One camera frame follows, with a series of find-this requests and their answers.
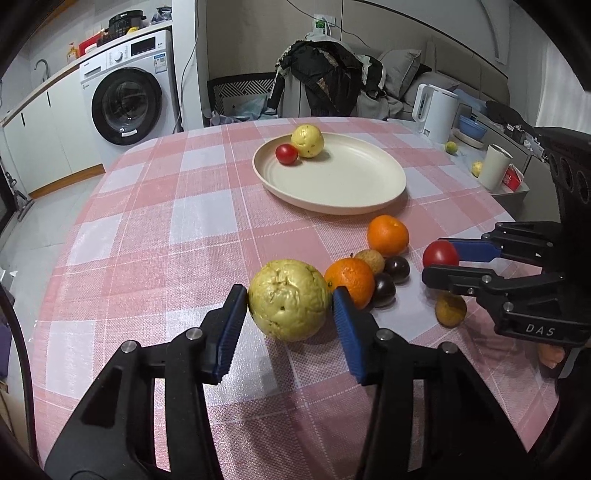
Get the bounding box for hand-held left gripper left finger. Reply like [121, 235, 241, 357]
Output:
[44, 285, 250, 480]

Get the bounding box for white counter cabinet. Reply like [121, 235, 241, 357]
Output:
[0, 60, 105, 195]

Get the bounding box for dark purple passion fruit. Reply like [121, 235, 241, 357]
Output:
[383, 255, 411, 284]
[372, 273, 397, 309]

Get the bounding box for light blue plastic bags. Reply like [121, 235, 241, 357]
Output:
[210, 99, 280, 127]

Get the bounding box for large red tomato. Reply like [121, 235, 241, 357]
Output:
[422, 240, 460, 268]

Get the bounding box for black patterned box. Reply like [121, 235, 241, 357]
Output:
[205, 73, 278, 127]

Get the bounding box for white cup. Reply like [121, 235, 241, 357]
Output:
[478, 144, 514, 192]

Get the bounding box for brown longan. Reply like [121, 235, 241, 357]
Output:
[435, 292, 468, 328]
[355, 249, 385, 274]

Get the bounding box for red box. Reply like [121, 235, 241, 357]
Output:
[78, 34, 109, 57]

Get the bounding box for blue bowl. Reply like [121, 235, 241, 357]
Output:
[458, 114, 489, 141]

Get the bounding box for black pressure cooker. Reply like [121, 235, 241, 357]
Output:
[108, 10, 147, 38]

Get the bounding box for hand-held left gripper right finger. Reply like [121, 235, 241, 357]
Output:
[332, 286, 532, 480]

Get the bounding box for pile of dark clothes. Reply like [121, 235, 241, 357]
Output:
[268, 39, 404, 121]

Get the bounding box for red packet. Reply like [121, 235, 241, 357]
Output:
[502, 166, 526, 192]

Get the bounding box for grey cushion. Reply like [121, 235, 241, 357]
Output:
[378, 48, 432, 100]

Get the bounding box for person's right hand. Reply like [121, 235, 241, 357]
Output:
[538, 344, 566, 368]

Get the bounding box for pink checked tablecloth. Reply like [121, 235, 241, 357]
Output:
[30, 117, 561, 480]

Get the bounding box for grey sofa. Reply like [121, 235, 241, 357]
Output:
[342, 34, 513, 125]

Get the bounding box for cream round plate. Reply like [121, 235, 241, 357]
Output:
[252, 132, 407, 215]

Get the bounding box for orange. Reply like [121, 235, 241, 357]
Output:
[324, 257, 376, 310]
[367, 215, 410, 258]

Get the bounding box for white electric kettle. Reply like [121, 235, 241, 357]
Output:
[412, 84, 460, 145]

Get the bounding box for wrinkled yellow-green guava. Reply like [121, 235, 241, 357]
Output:
[248, 259, 332, 342]

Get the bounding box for dark cloth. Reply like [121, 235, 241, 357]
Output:
[487, 102, 539, 139]

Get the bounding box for washing machine power cable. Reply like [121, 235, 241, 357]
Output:
[175, 39, 199, 134]

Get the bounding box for smooth yellow guava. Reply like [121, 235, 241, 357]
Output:
[291, 124, 325, 159]

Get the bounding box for white tray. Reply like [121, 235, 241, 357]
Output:
[451, 128, 490, 149]

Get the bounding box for white washing machine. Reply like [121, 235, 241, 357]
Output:
[78, 25, 183, 147]

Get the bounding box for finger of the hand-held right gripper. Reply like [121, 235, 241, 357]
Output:
[421, 264, 566, 324]
[436, 222, 561, 268]

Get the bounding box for grey side table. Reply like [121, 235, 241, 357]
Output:
[388, 117, 532, 217]

